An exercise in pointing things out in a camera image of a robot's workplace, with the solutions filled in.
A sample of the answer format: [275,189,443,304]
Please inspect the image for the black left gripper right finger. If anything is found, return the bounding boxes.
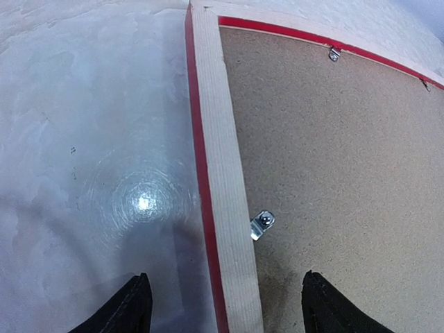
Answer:
[301,271,390,333]

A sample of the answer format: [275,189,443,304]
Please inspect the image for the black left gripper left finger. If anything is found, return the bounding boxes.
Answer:
[70,273,153,333]

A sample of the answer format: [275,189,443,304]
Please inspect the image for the brown backing cardboard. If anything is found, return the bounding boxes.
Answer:
[221,28,443,332]

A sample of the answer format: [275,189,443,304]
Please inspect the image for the red wooden picture frame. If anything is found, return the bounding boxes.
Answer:
[185,1,443,332]

